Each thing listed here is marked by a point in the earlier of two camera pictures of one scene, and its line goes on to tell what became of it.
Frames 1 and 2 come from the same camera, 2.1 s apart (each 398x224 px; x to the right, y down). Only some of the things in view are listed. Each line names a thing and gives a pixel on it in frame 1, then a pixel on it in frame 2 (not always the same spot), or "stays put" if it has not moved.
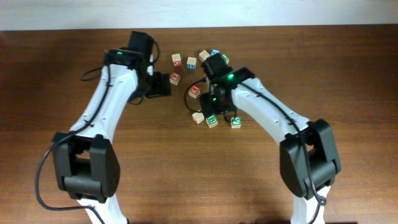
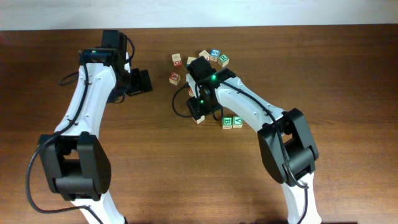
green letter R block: [226, 58] stays put
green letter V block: [236, 122] stays put
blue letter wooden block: [191, 63] stays put
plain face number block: [198, 117] stays put
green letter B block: [212, 121] → [227, 122]
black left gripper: [160, 89] → [137, 84]
